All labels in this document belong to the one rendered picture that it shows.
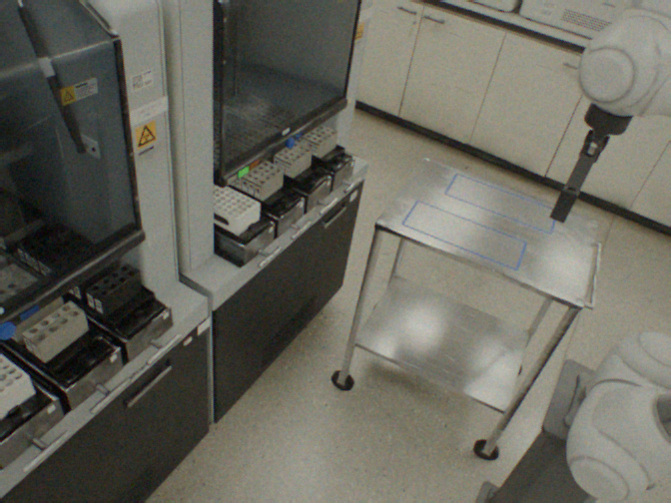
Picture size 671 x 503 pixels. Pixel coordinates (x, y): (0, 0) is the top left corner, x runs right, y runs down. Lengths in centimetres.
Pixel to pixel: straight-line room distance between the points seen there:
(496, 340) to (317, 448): 76
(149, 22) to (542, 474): 138
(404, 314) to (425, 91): 194
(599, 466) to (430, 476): 99
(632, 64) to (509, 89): 269
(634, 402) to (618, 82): 60
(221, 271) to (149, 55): 63
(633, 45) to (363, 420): 162
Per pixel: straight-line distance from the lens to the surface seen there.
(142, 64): 110
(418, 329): 207
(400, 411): 218
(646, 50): 86
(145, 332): 130
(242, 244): 148
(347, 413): 213
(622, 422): 117
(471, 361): 204
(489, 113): 360
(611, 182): 360
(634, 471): 118
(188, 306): 142
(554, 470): 159
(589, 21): 335
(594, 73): 85
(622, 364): 133
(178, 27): 114
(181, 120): 122
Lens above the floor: 178
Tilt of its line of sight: 41 degrees down
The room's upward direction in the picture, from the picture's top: 10 degrees clockwise
